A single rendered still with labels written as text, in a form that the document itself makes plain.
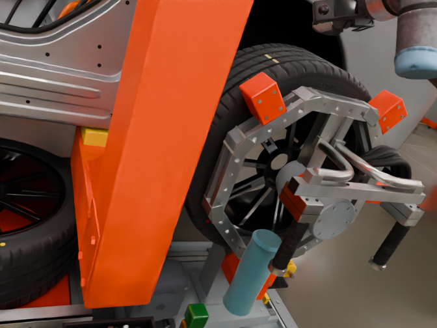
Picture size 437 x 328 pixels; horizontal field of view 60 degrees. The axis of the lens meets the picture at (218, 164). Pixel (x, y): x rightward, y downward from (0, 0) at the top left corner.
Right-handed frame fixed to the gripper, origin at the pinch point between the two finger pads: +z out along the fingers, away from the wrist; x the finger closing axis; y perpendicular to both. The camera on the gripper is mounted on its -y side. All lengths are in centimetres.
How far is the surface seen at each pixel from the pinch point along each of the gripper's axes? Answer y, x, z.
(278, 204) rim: 0, -51, 21
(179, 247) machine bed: -12, -84, 95
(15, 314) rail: -78, -70, 23
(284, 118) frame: -13.1, -24.1, -4.9
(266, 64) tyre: -11.6, -9.4, 5.3
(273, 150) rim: -6.6, -33.1, 11.5
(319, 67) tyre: 0.4, -11.2, -1.6
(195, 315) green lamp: -40, -65, -10
